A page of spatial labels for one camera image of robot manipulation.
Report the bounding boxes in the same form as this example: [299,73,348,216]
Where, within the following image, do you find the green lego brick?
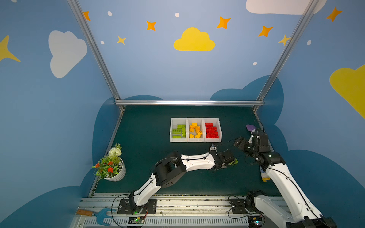
[228,159,239,165]
[171,124,186,139]

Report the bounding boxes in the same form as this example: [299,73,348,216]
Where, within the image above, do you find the red lego brick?
[205,123,219,139]

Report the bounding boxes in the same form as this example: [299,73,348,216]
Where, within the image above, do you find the orange-yellow small lego cube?
[189,123,203,139]

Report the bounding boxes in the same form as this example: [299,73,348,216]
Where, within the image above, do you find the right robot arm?
[234,131,337,228]

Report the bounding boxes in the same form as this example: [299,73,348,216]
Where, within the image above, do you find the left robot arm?
[129,149,236,211]

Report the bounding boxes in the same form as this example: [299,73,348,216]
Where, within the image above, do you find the purple pink toy spatula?
[246,124,256,133]

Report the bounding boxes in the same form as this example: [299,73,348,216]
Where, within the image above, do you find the right white bin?
[203,118,222,143]

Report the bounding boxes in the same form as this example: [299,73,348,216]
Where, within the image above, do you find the white bin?
[187,118,205,143]
[170,118,188,143]
[203,118,222,143]

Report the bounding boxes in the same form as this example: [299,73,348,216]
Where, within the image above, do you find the blue white patterned glove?
[260,167,271,182]

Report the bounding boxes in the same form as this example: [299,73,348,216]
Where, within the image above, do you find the middle white bin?
[187,118,205,143]

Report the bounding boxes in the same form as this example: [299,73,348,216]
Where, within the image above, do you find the left white bin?
[170,118,188,143]

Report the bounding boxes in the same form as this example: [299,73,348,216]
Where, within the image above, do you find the potted flower plant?
[92,143,126,182]

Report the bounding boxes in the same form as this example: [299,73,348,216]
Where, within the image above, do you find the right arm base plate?
[228,198,263,214]

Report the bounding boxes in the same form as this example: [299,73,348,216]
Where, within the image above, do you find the aluminium rail frame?
[70,193,290,228]

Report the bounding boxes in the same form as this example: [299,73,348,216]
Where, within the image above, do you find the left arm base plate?
[117,199,157,215]

